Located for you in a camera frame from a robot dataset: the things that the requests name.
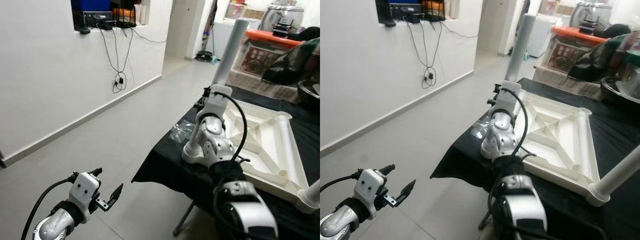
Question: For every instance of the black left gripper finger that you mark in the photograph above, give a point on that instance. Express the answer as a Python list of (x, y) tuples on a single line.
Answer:
[(94, 172), (406, 194), (386, 169), (114, 197)]

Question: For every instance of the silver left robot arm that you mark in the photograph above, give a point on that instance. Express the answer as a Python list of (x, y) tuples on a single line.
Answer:
[(52, 225), (342, 222)]

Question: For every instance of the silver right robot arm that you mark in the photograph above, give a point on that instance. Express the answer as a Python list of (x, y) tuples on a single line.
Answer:
[(525, 210), (245, 210)]

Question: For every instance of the white plastic children table top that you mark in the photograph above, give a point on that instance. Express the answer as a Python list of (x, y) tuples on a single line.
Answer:
[(555, 150), (260, 155)]

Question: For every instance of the clear plastic film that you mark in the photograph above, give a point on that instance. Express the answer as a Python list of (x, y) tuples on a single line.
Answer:
[(181, 132), (480, 129)]

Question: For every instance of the beige cloth covered table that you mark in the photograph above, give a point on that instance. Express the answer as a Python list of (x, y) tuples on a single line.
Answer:
[(255, 85), (557, 80)]

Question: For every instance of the white chest appliance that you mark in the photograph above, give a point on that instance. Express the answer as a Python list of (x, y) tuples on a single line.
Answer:
[(222, 40), (542, 35)]

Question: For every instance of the black tablecloth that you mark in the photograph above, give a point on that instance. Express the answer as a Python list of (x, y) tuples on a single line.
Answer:
[(165, 170), (460, 165)]

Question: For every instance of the orange lid storage box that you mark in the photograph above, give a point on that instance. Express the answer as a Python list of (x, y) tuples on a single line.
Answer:
[(260, 52), (562, 50)]

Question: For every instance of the dark metal basin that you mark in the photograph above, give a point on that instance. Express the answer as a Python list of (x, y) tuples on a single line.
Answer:
[(310, 95), (620, 92)]

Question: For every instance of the grey appliance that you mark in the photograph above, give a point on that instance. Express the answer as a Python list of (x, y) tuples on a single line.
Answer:
[(590, 15), (282, 17)]

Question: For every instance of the black cloth bundle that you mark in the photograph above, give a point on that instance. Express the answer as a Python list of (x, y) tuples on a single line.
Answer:
[(615, 30), (307, 33)]

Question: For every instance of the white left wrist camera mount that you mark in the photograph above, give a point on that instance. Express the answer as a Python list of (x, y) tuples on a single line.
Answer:
[(84, 192), (367, 189)]

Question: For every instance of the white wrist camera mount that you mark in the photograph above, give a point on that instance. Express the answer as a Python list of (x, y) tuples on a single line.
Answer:
[(217, 102), (509, 100), (84, 192), (367, 189)]

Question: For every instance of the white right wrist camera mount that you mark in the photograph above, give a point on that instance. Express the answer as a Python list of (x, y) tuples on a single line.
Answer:
[(217, 102), (509, 100)]

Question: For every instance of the black folding table frame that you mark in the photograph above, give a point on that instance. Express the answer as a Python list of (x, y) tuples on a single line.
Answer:
[(485, 219), (184, 220)]

